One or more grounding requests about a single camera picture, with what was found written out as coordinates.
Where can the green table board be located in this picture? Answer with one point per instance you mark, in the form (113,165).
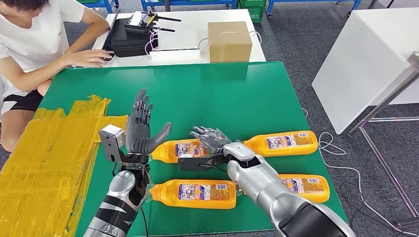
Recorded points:
(196,98)

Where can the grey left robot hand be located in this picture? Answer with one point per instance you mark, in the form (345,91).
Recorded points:
(139,137)

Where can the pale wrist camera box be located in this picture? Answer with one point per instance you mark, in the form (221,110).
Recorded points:
(113,140)
(193,163)

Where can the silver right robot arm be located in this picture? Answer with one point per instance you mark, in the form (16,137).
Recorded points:
(262,183)

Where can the large white table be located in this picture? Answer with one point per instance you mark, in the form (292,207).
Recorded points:
(360,65)

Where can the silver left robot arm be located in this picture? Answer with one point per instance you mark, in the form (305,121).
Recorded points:
(122,186)

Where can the blue metal rack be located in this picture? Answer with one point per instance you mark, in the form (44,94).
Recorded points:
(271,8)
(196,4)
(102,4)

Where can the green plastic crate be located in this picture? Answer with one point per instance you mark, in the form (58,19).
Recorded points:
(256,13)

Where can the person's right hand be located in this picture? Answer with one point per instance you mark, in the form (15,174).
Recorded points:
(85,58)

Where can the person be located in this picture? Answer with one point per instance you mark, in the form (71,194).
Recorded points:
(29,36)

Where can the smartphone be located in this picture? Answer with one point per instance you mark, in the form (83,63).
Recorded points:
(111,56)

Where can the black carrying case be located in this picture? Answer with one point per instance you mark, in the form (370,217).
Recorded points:
(129,42)

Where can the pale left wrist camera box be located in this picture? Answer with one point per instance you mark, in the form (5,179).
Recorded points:
(113,140)

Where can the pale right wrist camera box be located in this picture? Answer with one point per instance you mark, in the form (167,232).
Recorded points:
(193,163)

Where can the black remote controller with antennas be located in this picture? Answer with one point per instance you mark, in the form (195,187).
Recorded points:
(141,23)

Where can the brown cardboard box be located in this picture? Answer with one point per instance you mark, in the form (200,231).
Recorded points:
(229,42)

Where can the grey metal table frame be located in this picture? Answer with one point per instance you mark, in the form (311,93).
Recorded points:
(383,104)

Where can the yellow taped cardboard sheet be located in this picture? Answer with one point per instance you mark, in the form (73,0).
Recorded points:
(39,163)

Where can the orange detergent bottle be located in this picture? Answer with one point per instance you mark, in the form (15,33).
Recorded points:
(294,149)
(170,196)
(167,153)
(314,196)

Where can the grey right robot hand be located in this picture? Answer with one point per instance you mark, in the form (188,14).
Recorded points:
(212,140)

